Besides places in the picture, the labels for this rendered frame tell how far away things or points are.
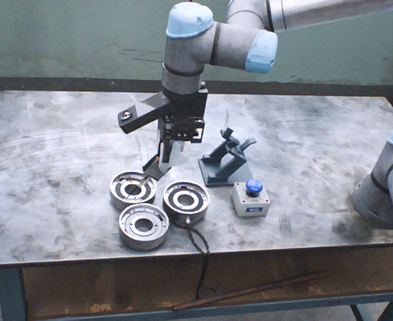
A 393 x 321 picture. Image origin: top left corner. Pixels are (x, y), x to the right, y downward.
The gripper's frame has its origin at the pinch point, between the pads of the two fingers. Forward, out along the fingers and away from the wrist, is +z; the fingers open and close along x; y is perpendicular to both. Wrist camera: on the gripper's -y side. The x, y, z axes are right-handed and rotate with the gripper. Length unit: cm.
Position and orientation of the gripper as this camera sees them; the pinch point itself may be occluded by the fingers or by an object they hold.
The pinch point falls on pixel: (160, 164)
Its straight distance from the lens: 110.6
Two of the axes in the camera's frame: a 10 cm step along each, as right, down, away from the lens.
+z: -1.4, 7.5, 6.5
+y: 9.7, -0.2, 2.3
